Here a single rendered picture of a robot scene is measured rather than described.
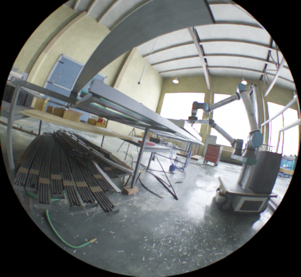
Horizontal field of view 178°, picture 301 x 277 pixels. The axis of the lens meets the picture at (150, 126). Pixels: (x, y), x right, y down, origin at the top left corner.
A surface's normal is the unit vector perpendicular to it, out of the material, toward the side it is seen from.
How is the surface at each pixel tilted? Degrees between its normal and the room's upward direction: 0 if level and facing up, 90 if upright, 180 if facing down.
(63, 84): 90
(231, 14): 180
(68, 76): 90
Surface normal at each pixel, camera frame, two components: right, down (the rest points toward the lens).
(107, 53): -0.26, 0.96
